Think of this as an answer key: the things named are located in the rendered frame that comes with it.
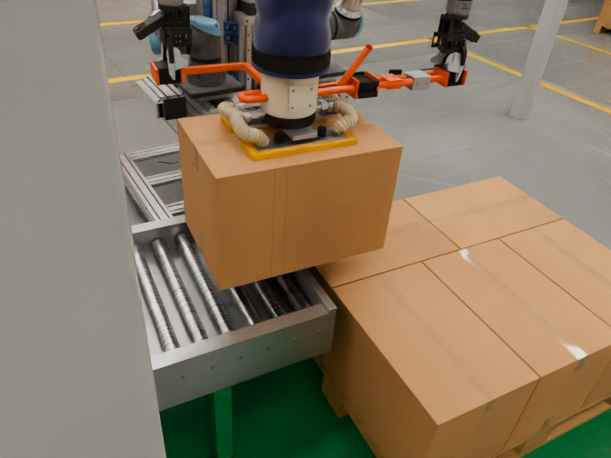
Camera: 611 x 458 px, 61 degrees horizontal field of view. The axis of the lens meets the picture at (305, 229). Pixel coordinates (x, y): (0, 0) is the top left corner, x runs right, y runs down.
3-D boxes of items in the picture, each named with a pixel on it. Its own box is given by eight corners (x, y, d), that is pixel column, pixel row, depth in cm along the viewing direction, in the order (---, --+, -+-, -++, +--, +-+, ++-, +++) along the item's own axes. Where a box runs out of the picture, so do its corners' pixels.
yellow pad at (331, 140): (252, 162, 145) (253, 145, 142) (240, 146, 152) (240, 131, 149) (356, 144, 158) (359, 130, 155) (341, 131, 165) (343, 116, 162)
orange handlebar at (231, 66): (205, 112, 143) (205, 100, 141) (177, 75, 165) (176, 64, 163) (466, 82, 179) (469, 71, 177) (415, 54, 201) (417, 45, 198)
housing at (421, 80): (412, 91, 170) (415, 78, 168) (400, 84, 175) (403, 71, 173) (429, 89, 173) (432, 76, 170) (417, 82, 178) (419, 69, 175)
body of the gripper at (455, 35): (430, 49, 173) (437, 11, 166) (450, 46, 177) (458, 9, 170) (444, 55, 168) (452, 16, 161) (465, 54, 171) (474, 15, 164)
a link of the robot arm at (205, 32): (224, 59, 194) (223, 22, 186) (186, 60, 190) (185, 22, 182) (219, 49, 203) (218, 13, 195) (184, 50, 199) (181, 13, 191)
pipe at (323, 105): (250, 147, 144) (250, 128, 141) (221, 113, 162) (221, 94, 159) (355, 131, 158) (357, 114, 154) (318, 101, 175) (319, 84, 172)
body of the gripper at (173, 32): (193, 48, 157) (191, 6, 150) (164, 50, 154) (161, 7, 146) (185, 41, 162) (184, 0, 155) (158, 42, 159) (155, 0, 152)
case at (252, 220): (219, 291, 159) (215, 178, 136) (185, 221, 188) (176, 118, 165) (384, 248, 183) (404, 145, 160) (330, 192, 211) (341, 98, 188)
